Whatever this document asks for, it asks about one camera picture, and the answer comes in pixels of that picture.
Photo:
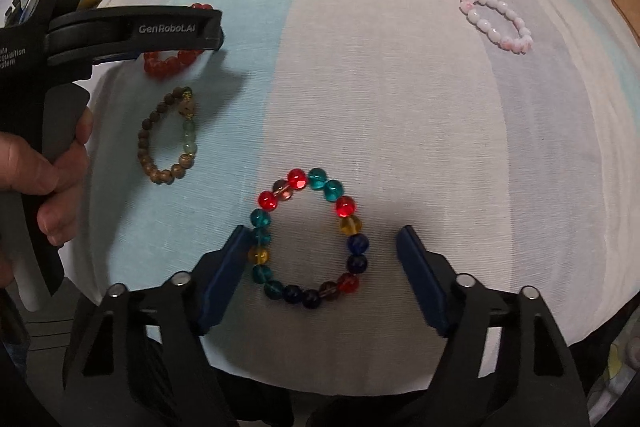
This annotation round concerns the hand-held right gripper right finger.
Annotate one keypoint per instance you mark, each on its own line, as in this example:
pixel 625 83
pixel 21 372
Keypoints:
pixel 420 282

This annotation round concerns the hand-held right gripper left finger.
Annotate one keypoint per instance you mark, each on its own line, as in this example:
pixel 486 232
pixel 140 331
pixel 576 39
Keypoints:
pixel 225 279

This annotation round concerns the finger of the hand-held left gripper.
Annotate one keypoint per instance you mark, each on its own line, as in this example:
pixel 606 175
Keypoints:
pixel 150 29

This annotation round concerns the person's left hand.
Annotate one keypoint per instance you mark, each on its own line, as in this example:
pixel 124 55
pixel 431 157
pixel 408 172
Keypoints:
pixel 30 167

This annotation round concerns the white bed mattress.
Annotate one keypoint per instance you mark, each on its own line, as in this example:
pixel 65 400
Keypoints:
pixel 400 107

